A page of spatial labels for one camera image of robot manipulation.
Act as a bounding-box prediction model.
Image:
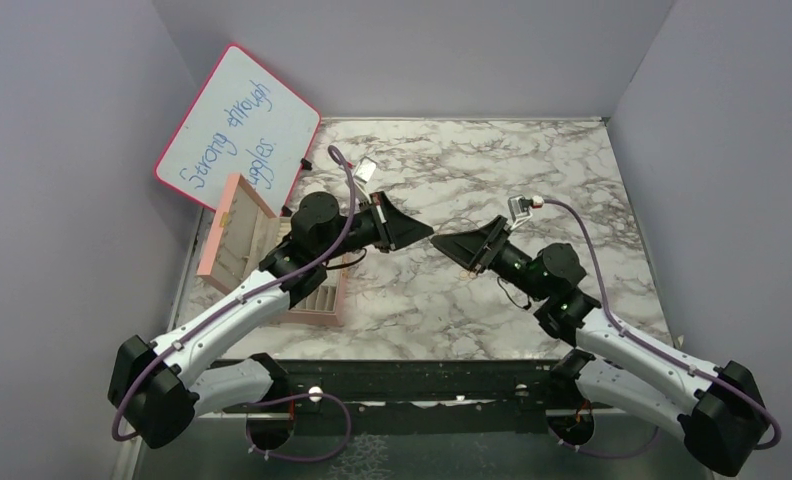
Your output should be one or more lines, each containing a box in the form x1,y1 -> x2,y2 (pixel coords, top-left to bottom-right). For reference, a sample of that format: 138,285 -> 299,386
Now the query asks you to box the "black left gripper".
318,192 -> 435,263

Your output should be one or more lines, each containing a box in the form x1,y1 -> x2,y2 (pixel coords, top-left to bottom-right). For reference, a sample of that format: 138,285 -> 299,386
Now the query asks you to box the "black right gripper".
432,214 -> 549,302

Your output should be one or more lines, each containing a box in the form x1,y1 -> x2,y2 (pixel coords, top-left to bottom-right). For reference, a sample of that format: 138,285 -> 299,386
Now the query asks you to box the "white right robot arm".
431,216 -> 772,477

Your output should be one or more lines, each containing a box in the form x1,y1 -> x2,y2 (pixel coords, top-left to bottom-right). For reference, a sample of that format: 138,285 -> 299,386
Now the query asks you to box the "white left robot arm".
108,192 -> 433,448

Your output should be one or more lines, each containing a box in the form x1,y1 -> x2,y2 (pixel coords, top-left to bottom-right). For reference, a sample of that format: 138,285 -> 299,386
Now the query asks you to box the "pink jewelry box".
196,173 -> 348,327

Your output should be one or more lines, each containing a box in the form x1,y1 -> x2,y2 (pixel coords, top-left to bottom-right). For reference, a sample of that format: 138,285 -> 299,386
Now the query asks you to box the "pink framed whiteboard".
154,44 -> 321,214

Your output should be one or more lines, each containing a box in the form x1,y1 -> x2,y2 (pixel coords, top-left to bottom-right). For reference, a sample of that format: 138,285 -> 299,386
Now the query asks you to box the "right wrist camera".
507,195 -> 534,231

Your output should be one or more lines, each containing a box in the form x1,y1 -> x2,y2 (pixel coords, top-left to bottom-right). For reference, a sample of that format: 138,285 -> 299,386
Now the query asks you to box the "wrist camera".
507,195 -> 534,231
352,156 -> 378,190

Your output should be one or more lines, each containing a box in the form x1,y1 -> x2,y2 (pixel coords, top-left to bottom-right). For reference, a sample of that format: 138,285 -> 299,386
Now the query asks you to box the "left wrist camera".
352,156 -> 378,190

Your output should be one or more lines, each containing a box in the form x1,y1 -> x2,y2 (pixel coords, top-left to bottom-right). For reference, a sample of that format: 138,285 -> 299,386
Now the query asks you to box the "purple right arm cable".
532,197 -> 784,462

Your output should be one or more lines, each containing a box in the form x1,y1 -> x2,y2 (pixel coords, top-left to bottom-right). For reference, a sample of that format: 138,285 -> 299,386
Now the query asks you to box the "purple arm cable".
532,197 -> 784,462
111,145 -> 359,464

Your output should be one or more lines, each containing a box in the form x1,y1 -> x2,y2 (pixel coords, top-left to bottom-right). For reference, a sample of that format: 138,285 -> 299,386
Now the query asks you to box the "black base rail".
222,360 -> 584,436

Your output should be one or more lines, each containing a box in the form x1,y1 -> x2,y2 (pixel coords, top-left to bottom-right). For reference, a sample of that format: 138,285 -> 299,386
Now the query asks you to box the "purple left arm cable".
111,145 -> 359,464

